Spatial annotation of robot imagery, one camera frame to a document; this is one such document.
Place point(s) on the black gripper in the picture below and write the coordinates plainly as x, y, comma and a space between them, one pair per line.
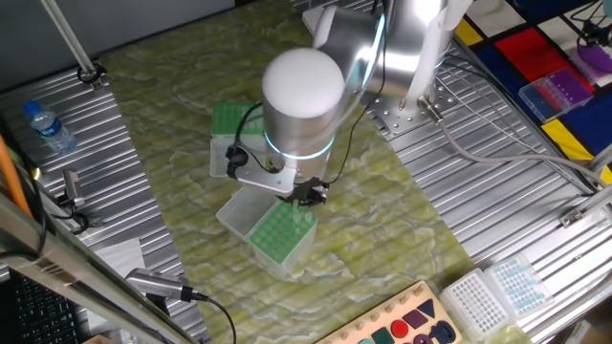
306, 185

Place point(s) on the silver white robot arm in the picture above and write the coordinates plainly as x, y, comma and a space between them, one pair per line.
301, 119

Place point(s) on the clear tip box green rack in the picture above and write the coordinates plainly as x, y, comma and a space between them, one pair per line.
229, 119
239, 212

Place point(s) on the green marble patterned mat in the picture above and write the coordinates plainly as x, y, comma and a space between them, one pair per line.
382, 215

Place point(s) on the wooden shape puzzle board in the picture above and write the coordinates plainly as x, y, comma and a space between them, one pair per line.
356, 334

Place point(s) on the teal puzzle piece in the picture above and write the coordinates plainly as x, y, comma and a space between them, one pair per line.
365, 341

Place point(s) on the green puzzle piece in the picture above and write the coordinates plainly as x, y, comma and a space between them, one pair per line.
382, 337

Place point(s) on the red circle puzzle piece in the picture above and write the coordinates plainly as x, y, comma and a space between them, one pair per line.
399, 328

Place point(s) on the purple square puzzle piece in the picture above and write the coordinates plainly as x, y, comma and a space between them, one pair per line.
415, 319

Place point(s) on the navy triangle puzzle piece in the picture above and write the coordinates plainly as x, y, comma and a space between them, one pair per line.
428, 308

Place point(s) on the white power strip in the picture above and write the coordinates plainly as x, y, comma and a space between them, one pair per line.
307, 14

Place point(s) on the purple number nine piece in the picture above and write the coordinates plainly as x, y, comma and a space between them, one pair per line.
423, 340

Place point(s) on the white paper sheet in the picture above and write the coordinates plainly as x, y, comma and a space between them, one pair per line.
122, 258

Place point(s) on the white rack tip box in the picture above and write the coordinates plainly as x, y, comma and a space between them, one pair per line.
473, 303

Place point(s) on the blue rack tip box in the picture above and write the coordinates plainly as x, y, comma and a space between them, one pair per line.
518, 284

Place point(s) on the colour block floor mat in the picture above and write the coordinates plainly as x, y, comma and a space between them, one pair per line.
521, 48

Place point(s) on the clear water bottle blue cap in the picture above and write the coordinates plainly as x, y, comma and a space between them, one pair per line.
50, 129

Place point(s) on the purple rack tip box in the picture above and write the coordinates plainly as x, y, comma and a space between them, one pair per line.
566, 86
597, 62

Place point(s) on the black keyboard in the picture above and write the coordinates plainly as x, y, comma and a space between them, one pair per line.
43, 315

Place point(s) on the thin silver rod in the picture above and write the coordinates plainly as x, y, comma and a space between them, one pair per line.
67, 36

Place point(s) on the orange pipe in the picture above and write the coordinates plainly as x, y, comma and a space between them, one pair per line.
12, 181

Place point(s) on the cardboard carton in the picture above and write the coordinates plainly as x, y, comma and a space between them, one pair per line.
593, 334

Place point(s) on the silver camera mount bracket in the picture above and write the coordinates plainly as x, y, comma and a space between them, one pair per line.
268, 179

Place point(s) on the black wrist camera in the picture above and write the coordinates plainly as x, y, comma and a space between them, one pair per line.
235, 157

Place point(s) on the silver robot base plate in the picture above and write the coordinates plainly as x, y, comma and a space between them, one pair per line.
406, 114

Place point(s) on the silver depth camera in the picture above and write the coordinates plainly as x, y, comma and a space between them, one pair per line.
153, 283

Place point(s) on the aluminium frame beam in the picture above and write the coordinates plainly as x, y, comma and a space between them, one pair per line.
57, 258

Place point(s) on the aluminium profile rail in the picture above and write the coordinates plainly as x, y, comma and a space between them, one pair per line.
588, 208

